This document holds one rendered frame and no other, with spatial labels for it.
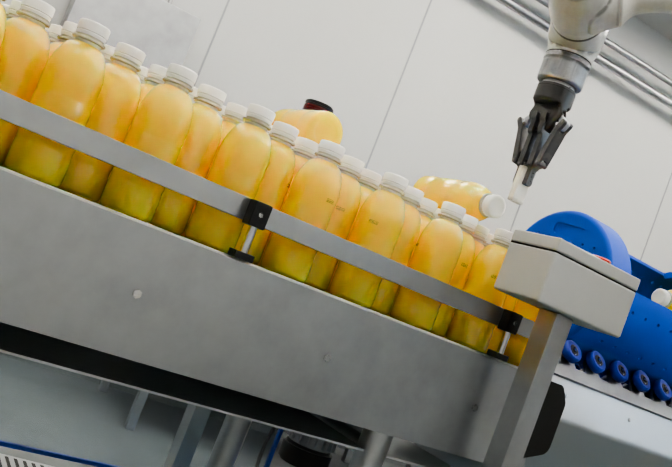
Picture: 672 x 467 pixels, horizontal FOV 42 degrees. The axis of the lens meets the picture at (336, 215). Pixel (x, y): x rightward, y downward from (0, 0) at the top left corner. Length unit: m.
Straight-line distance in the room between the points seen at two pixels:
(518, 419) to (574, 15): 0.69
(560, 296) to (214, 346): 0.52
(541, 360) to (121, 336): 0.64
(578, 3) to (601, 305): 0.51
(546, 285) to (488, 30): 4.51
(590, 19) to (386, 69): 3.81
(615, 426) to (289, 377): 0.82
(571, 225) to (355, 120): 3.51
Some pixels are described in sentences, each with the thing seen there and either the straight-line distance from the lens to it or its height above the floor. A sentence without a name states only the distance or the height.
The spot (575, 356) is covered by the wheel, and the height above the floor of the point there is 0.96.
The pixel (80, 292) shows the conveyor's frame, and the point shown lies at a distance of 1.10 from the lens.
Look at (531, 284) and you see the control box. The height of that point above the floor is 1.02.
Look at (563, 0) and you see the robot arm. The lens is 1.59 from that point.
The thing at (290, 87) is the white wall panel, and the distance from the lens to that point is 5.10.
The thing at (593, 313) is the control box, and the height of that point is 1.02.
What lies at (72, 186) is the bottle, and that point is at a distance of 1.15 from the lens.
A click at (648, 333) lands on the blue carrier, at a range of 1.87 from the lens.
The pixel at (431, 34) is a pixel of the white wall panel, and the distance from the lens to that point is 5.54.
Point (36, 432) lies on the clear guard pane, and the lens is 1.68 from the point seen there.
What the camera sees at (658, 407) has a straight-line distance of 1.99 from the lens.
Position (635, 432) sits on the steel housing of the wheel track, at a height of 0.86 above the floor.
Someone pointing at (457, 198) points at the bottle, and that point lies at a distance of 1.53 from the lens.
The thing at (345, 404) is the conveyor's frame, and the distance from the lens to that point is 1.30.
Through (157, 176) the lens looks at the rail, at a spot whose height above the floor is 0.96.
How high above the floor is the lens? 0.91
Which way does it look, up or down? 5 degrees up
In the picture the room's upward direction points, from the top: 21 degrees clockwise
